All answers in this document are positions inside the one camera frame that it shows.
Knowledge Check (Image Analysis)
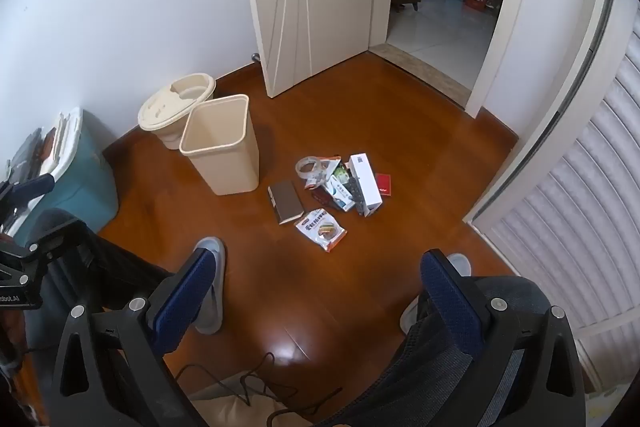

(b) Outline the grey slipper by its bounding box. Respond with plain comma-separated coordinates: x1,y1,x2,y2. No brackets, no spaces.
192,236,227,336
399,252,473,334

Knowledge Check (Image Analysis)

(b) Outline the teal storage box white lid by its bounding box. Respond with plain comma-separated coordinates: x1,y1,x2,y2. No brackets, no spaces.
15,107,120,244

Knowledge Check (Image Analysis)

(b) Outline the black cable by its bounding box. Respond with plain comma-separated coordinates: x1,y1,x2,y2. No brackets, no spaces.
174,351,346,427

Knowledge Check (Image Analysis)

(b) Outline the white blue medicine box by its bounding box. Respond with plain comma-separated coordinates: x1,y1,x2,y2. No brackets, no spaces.
324,174,357,213

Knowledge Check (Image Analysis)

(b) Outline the white door frame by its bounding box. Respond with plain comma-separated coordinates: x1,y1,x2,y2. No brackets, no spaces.
464,0,537,118

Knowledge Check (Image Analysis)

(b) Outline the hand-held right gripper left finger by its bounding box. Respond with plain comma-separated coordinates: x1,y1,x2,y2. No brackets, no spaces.
50,248,218,427

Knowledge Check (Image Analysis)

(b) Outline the beige rectangular trash bin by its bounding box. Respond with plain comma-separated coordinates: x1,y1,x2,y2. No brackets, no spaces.
178,94,261,196

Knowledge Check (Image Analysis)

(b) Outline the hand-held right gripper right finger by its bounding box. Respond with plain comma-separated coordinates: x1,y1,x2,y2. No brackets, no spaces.
420,248,588,427

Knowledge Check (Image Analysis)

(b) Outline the clear tape roll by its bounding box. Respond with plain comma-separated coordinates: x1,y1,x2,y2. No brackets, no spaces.
295,154,331,180

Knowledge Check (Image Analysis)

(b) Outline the brown notebook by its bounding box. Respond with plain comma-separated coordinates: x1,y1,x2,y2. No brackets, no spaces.
267,179,305,226

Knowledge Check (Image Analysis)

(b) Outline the beige cushion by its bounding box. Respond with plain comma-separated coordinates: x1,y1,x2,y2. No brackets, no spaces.
189,384,302,427

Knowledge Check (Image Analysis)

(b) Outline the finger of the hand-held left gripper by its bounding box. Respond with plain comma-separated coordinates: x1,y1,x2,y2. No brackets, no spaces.
0,173,56,228
0,214,97,269

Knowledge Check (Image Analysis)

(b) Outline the person's left leg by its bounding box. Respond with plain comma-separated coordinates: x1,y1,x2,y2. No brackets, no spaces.
22,207,211,358

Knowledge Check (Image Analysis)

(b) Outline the stone door threshold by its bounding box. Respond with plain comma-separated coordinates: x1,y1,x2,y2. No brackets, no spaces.
368,42,474,110

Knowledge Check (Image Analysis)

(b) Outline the long white carton box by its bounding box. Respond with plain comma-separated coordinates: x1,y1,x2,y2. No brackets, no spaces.
348,152,385,218

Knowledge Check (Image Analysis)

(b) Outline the round beige lidded bucket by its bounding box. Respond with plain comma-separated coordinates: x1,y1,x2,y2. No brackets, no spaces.
137,73,217,151

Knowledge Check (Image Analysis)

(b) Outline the white louvered wardrobe door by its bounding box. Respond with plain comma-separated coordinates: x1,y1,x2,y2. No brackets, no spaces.
462,0,640,408

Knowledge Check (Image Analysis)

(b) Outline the clear plastic wrapper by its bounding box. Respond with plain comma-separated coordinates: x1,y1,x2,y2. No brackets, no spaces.
304,157,346,192

